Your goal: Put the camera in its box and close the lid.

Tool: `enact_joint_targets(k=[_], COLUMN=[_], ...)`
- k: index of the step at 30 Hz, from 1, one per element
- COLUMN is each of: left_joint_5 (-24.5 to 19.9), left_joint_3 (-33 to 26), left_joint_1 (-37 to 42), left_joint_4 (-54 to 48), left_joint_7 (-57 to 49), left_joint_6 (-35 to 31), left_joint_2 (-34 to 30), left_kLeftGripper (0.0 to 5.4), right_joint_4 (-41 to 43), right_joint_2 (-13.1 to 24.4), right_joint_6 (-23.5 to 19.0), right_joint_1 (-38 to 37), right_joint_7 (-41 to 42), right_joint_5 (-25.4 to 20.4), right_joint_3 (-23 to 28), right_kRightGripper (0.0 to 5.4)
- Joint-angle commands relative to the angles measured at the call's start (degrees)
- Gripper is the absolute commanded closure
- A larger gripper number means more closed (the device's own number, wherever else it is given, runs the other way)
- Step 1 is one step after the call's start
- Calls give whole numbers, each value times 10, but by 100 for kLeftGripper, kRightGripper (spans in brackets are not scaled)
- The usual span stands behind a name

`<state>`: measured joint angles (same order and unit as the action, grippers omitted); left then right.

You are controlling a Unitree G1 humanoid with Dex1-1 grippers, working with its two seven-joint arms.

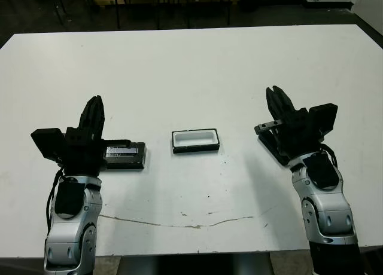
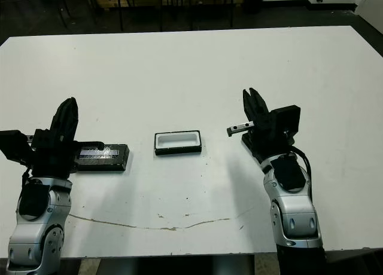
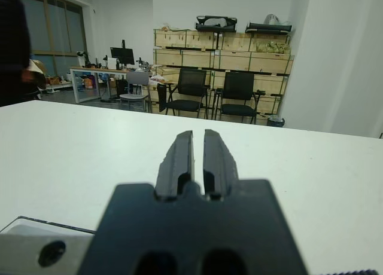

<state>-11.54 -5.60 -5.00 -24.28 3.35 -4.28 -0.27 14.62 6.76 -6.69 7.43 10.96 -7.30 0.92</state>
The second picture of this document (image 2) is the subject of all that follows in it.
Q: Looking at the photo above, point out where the black box base white inlay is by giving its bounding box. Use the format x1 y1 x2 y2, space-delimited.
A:
154 130 203 158

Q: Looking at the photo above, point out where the dark waste bin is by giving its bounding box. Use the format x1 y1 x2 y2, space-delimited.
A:
242 0 267 14

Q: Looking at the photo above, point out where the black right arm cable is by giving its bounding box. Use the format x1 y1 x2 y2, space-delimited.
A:
287 145 315 200

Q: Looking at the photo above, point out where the grey black robot lower body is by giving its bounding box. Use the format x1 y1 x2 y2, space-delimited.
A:
101 252 279 275

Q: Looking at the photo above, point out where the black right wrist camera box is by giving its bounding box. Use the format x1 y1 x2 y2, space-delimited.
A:
270 106 301 138

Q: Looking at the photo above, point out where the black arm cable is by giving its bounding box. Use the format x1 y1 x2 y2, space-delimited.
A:
287 145 315 200
20 166 34 188

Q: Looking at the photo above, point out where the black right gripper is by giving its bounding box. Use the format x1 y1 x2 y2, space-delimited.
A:
226 87 297 166

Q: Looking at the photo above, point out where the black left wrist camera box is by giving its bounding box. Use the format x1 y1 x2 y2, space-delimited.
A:
0 130 34 166

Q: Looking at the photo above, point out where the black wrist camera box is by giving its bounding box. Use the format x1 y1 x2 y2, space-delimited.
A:
270 106 301 138
0 130 34 166

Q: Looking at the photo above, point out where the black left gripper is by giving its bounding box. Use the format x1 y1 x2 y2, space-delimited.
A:
26 97 105 180

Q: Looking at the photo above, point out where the black box lid with label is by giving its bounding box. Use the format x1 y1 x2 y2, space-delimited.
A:
76 142 131 173

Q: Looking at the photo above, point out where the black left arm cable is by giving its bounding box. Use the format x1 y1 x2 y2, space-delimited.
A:
20 166 34 188

